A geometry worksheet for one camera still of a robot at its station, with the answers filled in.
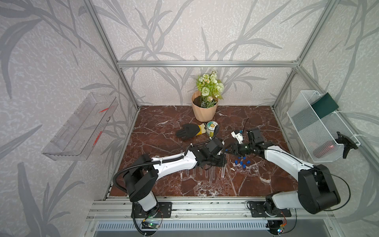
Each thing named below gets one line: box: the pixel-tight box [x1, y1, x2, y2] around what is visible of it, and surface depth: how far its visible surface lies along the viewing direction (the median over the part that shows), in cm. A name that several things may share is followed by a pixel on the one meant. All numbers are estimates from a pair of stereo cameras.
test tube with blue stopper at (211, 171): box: [209, 166, 214, 183], surface depth 86 cm
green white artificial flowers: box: [195, 69, 225, 109], surface depth 96 cm
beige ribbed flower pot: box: [190, 90, 219, 123], surface depth 104 cm
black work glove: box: [175, 123, 201, 140], surface depth 106 cm
